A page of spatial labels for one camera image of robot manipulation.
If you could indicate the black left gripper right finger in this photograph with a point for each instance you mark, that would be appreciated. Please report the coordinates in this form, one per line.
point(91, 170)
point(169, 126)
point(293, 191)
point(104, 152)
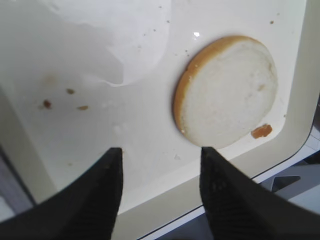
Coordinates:
point(237, 208)

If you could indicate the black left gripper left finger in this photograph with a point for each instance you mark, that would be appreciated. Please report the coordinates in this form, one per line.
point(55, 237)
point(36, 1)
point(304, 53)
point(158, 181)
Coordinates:
point(85, 210)

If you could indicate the bun bottom slice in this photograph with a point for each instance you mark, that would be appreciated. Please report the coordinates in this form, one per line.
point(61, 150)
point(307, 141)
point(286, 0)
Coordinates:
point(225, 91)

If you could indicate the brown crumb on tray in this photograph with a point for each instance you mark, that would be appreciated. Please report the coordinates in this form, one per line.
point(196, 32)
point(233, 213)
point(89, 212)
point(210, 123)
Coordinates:
point(262, 131)

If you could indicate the white metal tray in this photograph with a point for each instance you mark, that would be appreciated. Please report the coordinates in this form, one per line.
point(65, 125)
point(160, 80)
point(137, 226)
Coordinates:
point(78, 77)

